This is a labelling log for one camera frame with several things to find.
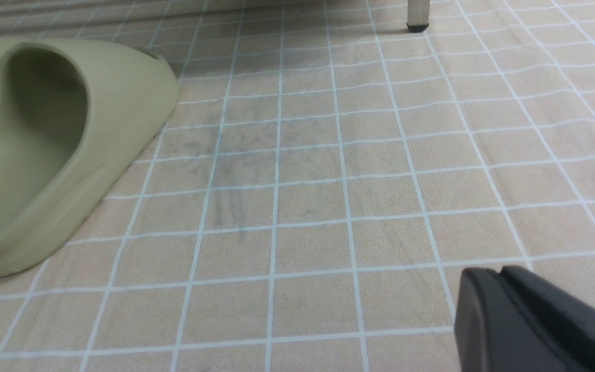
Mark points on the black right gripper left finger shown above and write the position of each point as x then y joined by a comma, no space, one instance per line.
495,332

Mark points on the green foam slide right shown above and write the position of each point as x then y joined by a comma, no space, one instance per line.
74,115

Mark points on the silver metal shoe rack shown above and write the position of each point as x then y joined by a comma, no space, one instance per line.
418,15

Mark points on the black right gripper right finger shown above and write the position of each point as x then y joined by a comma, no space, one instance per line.
566,320

